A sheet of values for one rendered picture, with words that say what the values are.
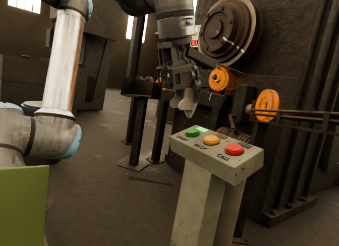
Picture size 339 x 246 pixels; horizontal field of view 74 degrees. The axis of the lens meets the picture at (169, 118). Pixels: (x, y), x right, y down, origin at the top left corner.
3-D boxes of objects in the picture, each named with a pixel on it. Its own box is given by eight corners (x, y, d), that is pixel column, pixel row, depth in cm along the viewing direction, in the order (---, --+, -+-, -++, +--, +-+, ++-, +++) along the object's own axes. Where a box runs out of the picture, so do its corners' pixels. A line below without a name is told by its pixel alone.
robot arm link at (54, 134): (19, 157, 87) (50, -12, 101) (65, 159, 99) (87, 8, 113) (31, 158, 76) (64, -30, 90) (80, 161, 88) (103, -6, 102)
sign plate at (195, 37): (191, 48, 194) (194, 26, 191) (213, 47, 174) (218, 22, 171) (189, 47, 192) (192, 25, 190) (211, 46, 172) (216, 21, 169)
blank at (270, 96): (262, 127, 111) (256, 126, 110) (259, 100, 117) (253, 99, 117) (282, 113, 97) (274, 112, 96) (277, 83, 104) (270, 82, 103)
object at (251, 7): (231, -14, 151) (278, 18, 125) (194, 46, 177) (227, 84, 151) (225, -18, 147) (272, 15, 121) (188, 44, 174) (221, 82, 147)
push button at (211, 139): (211, 139, 62) (211, 133, 62) (222, 143, 59) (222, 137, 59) (201, 144, 60) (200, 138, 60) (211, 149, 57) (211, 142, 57)
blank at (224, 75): (232, 81, 147) (229, 81, 145) (216, 95, 158) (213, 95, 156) (223, 63, 153) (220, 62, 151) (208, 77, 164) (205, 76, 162)
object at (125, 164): (123, 157, 204) (134, 78, 193) (150, 165, 197) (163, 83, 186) (111, 164, 185) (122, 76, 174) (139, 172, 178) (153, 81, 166)
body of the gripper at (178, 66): (158, 89, 60) (152, 42, 55) (183, 82, 64) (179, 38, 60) (176, 93, 54) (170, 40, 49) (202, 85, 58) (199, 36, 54)
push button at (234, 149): (232, 147, 57) (232, 141, 56) (246, 153, 54) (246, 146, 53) (222, 154, 55) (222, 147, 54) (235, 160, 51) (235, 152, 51)
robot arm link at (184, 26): (178, 19, 59) (204, 14, 52) (180, 38, 61) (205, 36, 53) (150, 21, 55) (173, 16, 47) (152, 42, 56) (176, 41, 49)
